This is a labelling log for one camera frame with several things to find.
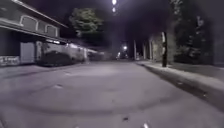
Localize grey asphalt road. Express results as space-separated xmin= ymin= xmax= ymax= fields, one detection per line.
xmin=0 ymin=59 xmax=224 ymax=128

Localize large leafy tree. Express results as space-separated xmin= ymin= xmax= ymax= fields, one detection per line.
xmin=68 ymin=7 xmax=106 ymax=44

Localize dark vehicle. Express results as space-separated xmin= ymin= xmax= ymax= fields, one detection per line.
xmin=35 ymin=50 xmax=78 ymax=68

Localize pale raised pavement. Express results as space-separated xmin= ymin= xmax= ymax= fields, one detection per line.
xmin=136 ymin=59 xmax=224 ymax=102

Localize dark trees and bushes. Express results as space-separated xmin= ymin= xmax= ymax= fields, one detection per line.
xmin=168 ymin=0 xmax=214 ymax=66

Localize two-storey building with arched windows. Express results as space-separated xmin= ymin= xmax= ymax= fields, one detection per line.
xmin=0 ymin=0 xmax=71 ymax=66

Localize pale boundary wall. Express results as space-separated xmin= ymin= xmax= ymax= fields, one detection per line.
xmin=41 ymin=41 xmax=101 ymax=63

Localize grey stone wall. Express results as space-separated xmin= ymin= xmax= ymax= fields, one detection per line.
xmin=142 ymin=31 xmax=176 ymax=64

